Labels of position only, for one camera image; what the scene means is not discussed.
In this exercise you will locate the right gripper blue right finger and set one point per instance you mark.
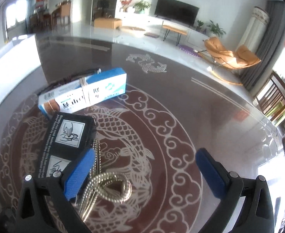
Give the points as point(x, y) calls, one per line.
point(213, 172)

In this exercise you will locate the cardboard box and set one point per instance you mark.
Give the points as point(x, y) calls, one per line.
point(109, 23)

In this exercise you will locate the wooden bench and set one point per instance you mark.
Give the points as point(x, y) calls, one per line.
point(179, 33)

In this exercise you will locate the black eyeglasses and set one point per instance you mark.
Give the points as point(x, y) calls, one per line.
point(69, 79)

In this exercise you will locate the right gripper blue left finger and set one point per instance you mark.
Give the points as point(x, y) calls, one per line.
point(76, 178)

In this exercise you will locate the wooden dining chair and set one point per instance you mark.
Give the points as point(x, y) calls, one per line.
point(271, 99)

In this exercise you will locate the green potted plant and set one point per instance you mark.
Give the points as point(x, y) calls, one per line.
point(141, 6)

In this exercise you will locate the black printed box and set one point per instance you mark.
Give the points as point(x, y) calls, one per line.
point(66, 137)

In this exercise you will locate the leafy floor plant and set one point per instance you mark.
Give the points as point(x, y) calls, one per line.
point(215, 29)

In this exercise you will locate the white standing air conditioner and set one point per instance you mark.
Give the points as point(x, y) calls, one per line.
point(256, 29)

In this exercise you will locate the white sorting bin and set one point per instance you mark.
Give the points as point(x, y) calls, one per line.
point(18, 59)

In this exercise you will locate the red flower vase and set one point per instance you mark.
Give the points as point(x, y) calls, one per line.
point(124, 5)

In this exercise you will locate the black television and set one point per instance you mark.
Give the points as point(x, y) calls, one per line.
point(176, 11)

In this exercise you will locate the blue white carton box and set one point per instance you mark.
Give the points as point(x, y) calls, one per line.
point(84, 92)

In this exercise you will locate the orange lounge chair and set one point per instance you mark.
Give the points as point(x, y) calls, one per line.
point(217, 55)

